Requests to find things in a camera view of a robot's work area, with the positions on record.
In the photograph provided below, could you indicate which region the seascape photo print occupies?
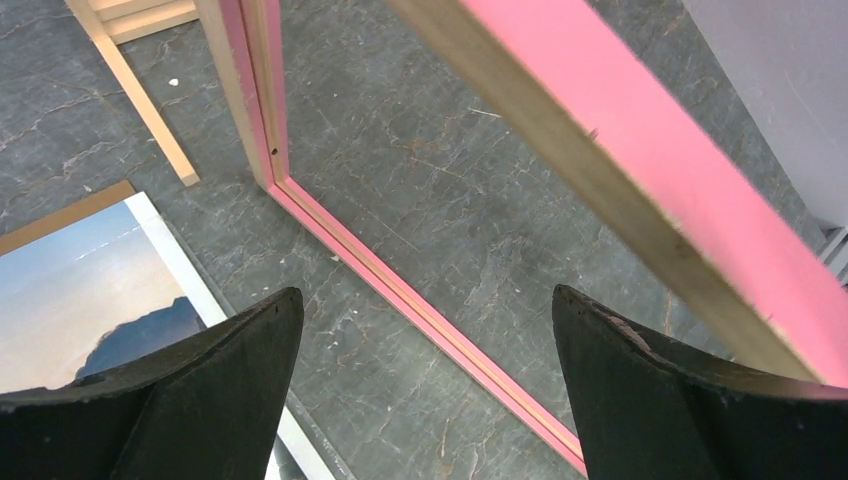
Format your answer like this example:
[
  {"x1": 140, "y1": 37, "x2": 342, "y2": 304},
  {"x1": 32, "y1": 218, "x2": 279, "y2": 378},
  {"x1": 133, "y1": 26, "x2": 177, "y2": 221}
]
[{"x1": 1, "y1": 193, "x2": 332, "y2": 479}]

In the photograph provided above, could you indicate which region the wooden clothes rack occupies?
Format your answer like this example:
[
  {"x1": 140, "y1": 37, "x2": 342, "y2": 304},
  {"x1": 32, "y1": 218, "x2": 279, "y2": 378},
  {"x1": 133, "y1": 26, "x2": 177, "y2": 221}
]
[{"x1": 66, "y1": 1, "x2": 199, "y2": 186}]

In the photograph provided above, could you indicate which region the pink wooden picture frame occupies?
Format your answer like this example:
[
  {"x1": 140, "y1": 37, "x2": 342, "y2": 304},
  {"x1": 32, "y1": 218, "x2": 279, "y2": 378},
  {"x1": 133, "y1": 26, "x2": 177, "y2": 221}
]
[{"x1": 196, "y1": 1, "x2": 847, "y2": 478}]

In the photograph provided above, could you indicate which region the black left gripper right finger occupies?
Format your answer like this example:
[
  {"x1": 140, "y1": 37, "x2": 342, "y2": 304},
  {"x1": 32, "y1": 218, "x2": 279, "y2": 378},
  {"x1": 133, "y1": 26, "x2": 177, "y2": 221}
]
[{"x1": 552, "y1": 285, "x2": 847, "y2": 479}]

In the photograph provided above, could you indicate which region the brown backing board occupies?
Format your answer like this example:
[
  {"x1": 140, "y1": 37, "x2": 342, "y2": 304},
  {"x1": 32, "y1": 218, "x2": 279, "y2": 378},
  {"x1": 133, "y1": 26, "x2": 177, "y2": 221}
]
[{"x1": 1, "y1": 180, "x2": 136, "y2": 255}]

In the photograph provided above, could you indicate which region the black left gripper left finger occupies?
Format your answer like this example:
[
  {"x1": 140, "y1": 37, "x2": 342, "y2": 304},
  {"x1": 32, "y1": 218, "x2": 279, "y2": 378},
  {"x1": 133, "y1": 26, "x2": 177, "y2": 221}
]
[{"x1": 1, "y1": 287, "x2": 304, "y2": 479}]

